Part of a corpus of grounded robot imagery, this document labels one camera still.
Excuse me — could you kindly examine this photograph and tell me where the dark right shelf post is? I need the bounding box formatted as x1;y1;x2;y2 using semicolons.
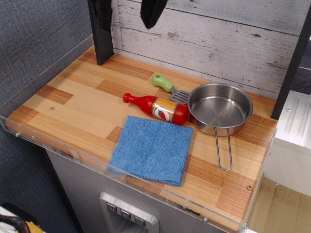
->
271;6;311;120

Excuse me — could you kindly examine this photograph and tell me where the black braided cable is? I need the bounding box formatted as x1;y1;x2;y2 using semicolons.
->
0;214;31;233

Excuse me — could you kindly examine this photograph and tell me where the white cabinet on right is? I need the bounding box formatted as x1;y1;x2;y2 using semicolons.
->
263;91;311;196

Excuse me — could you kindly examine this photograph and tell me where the steel pan with wire handle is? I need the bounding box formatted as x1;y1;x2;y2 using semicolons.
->
187;83;254;171

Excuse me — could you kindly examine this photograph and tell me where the silver button panel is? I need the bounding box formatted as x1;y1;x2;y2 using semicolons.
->
100;192;160;233

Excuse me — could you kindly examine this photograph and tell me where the blue folded cloth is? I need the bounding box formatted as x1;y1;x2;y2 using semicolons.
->
110;116;194;186

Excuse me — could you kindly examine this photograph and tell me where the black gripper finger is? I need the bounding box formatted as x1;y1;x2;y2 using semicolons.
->
94;0;112;31
140;0;168;29

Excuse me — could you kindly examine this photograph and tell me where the yellow object bottom left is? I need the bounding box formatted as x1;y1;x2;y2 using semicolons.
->
26;222;45;233

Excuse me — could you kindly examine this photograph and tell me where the dark left shelf post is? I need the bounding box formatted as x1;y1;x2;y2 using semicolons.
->
87;0;114;65

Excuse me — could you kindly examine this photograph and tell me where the clear acrylic table guard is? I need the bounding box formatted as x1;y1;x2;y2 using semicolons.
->
0;33;276;233

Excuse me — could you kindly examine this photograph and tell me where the red toy sauce bottle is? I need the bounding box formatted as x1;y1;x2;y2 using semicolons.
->
123;93;189;126

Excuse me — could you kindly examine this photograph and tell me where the green handled toy spatula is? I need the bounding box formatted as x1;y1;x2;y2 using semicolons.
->
152;73;190;105

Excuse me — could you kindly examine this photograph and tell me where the dark shelf post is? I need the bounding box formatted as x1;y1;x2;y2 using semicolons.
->
271;6;311;120
87;0;114;65

